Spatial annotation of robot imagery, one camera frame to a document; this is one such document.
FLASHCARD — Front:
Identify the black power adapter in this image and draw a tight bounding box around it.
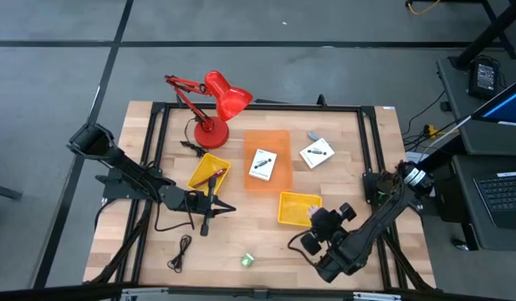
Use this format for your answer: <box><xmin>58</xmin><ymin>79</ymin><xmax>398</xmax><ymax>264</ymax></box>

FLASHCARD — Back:
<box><xmin>467</xmin><ymin>57</ymin><xmax>502</xmax><ymax>100</ymax></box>

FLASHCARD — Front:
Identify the yellow slotted plastic basket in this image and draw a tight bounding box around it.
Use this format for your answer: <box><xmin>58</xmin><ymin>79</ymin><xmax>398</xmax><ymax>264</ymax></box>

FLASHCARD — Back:
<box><xmin>277</xmin><ymin>191</ymin><xmax>324</xmax><ymax>228</ymax></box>
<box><xmin>186</xmin><ymin>152</ymin><xmax>232</xmax><ymax>196</ymax></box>

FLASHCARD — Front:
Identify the black aluminium table frame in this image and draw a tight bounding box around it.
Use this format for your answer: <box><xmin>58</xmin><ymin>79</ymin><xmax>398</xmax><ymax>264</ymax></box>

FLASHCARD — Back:
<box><xmin>0</xmin><ymin>94</ymin><xmax>516</xmax><ymax>301</ymax></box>

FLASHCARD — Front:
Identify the black floor cable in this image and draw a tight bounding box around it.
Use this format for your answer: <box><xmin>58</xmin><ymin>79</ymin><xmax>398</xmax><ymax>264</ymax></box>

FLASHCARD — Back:
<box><xmin>401</xmin><ymin>89</ymin><xmax>466</xmax><ymax>152</ymax></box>

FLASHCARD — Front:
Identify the pink braided cable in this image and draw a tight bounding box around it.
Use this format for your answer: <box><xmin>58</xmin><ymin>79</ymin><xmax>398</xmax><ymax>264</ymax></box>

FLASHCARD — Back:
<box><xmin>192</xmin><ymin>167</ymin><xmax>229</xmax><ymax>190</ymax></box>

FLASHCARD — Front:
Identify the white product box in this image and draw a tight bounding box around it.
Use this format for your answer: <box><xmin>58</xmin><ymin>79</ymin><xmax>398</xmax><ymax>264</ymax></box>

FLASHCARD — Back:
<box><xmin>299</xmin><ymin>137</ymin><xmax>336</xmax><ymax>171</ymax></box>
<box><xmin>248</xmin><ymin>148</ymin><xmax>278</xmax><ymax>182</ymax></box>

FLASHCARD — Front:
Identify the orange translucent plastic bin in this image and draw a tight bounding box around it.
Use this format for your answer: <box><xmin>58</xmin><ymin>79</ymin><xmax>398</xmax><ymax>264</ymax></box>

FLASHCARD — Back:
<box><xmin>243</xmin><ymin>129</ymin><xmax>294</xmax><ymax>194</ymax></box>

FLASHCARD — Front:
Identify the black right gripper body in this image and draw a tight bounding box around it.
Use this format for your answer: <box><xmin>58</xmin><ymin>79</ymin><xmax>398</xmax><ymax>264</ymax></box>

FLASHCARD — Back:
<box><xmin>299</xmin><ymin>202</ymin><xmax>359</xmax><ymax>257</ymax></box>

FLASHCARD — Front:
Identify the black coiled cable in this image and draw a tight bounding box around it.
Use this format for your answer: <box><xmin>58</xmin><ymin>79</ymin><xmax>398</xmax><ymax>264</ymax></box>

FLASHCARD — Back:
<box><xmin>166</xmin><ymin>234</ymin><xmax>193</xmax><ymax>274</ymax></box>

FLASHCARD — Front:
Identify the red desk lamp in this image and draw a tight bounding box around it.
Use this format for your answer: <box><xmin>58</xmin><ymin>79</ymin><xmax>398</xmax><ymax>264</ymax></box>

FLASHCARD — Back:
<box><xmin>163</xmin><ymin>69</ymin><xmax>255</xmax><ymax>151</ymax></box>

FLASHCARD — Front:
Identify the yellow floor cable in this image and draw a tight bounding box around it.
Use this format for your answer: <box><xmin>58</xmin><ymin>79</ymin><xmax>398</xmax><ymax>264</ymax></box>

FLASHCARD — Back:
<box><xmin>405</xmin><ymin>0</ymin><xmax>443</xmax><ymax>17</ymax></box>

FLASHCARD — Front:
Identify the silver aluminium profile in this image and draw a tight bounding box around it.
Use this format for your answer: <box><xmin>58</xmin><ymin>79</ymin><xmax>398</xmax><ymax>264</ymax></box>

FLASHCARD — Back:
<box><xmin>351</xmin><ymin>291</ymin><xmax>404</xmax><ymax>301</ymax></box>
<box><xmin>120</xmin><ymin>287</ymin><xmax>159</xmax><ymax>301</ymax></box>

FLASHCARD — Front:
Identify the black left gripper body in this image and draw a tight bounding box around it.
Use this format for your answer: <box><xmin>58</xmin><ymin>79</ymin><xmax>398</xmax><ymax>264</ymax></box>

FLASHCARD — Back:
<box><xmin>180</xmin><ymin>174</ymin><xmax>219</xmax><ymax>238</ymax></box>

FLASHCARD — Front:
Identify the dark grey desk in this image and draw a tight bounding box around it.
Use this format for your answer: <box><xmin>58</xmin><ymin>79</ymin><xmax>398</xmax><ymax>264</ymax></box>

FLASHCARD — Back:
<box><xmin>435</xmin><ymin>55</ymin><xmax>516</xmax><ymax>253</ymax></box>

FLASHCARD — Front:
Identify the white flat object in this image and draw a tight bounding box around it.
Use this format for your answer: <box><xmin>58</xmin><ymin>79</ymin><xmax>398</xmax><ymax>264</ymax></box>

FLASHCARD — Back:
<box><xmin>405</xmin><ymin>150</ymin><xmax>431</xmax><ymax>165</ymax></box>

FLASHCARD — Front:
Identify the yellow plug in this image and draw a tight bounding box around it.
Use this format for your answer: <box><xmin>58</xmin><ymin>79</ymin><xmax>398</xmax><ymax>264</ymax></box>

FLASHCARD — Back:
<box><xmin>422</xmin><ymin>124</ymin><xmax>442</xmax><ymax>140</ymax></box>

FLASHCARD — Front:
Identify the black stand leg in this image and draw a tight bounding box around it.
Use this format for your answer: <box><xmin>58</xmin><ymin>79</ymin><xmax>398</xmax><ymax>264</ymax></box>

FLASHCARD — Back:
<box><xmin>451</xmin><ymin>0</ymin><xmax>516</xmax><ymax>71</ymax></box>

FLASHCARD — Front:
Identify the computer monitor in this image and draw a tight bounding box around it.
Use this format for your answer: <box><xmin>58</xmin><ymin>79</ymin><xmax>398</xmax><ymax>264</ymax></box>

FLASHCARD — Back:
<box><xmin>469</xmin><ymin>76</ymin><xmax>516</xmax><ymax>127</ymax></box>

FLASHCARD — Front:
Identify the black keyboard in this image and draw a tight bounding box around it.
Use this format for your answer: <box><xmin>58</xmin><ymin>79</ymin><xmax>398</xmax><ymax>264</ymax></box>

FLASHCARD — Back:
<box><xmin>472</xmin><ymin>168</ymin><xmax>516</xmax><ymax>230</ymax></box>

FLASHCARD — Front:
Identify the black lamp power cable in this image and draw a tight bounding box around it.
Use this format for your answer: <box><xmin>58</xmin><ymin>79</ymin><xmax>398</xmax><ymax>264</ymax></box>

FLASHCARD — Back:
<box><xmin>180</xmin><ymin>117</ymin><xmax>209</xmax><ymax>159</ymax></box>

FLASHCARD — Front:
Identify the dark floor stand foot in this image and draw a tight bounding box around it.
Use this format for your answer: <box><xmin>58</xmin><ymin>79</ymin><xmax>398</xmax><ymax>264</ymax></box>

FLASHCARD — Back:
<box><xmin>0</xmin><ymin>182</ymin><xmax>24</xmax><ymax>202</ymax></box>

